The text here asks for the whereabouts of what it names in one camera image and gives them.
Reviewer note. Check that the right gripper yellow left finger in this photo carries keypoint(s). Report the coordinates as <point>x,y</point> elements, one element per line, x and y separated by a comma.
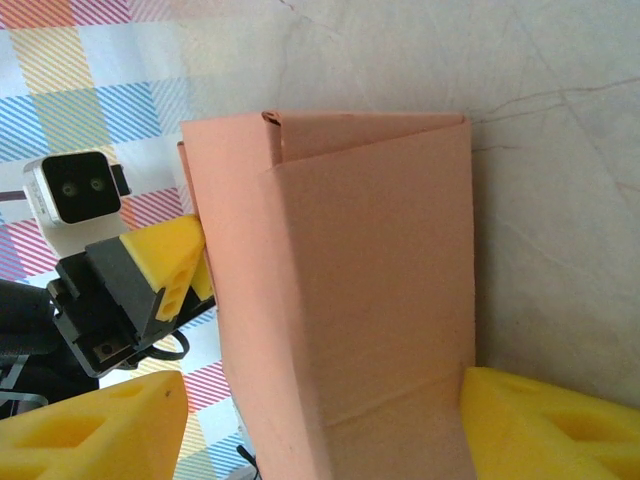
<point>100,430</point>

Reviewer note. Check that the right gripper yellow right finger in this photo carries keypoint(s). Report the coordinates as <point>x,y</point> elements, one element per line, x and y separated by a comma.
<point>540,430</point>

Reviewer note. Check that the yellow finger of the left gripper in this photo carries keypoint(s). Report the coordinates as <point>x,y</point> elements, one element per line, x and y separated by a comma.
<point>204,282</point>
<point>160,250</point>

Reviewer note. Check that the orange paper box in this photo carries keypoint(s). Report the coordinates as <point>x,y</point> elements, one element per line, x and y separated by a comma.
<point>360,280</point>

